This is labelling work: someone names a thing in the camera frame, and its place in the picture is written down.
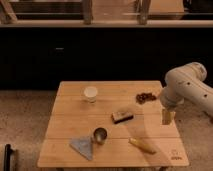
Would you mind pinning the white paper cup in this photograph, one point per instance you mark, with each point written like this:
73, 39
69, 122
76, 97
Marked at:
90, 93

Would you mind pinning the yellow banana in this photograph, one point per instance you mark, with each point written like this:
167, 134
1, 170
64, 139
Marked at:
142, 145

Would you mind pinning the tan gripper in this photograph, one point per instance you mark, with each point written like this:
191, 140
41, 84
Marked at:
167, 116

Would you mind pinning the grey folded cloth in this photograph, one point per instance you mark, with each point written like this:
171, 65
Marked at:
83, 145

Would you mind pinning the wooden shelf rail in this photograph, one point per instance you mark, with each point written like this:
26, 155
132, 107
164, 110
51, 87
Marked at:
106, 13

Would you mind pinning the wooden block eraser brush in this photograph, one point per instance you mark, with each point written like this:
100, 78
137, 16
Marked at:
119, 116

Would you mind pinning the wooden folding table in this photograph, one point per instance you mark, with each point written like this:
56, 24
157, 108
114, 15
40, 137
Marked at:
73, 116

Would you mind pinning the black object at floor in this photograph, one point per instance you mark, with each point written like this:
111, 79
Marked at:
8, 151

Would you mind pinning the dark red grape bunch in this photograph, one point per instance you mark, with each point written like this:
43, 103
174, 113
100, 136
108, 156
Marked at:
144, 97

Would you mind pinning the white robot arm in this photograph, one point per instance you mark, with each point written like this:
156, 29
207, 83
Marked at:
185, 82

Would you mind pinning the small metal cup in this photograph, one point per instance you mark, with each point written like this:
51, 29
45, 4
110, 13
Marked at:
100, 135

